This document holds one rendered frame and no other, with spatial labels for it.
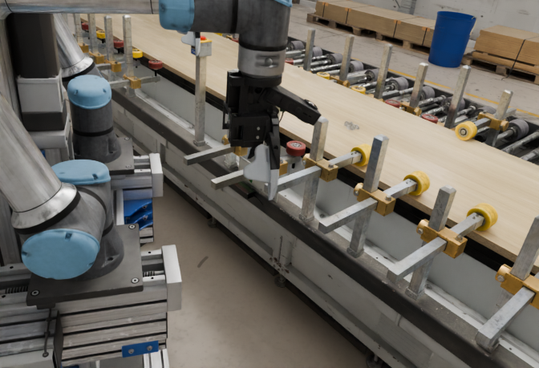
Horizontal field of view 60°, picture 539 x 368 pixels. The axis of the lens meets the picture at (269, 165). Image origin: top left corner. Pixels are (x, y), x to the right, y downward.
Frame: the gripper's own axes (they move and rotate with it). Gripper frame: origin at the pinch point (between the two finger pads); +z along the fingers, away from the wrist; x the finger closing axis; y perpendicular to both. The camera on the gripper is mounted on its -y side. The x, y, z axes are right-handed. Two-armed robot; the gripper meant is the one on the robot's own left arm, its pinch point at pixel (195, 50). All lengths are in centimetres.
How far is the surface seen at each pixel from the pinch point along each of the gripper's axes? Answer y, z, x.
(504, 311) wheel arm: -61, 36, 94
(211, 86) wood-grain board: -21, 42, -80
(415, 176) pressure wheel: -73, 34, 35
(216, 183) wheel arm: -7.0, 45.7, 10.7
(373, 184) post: -52, 31, 41
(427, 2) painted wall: -506, 73, -601
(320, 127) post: -41.1, 21.5, 18.0
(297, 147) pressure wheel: -43, 41, -5
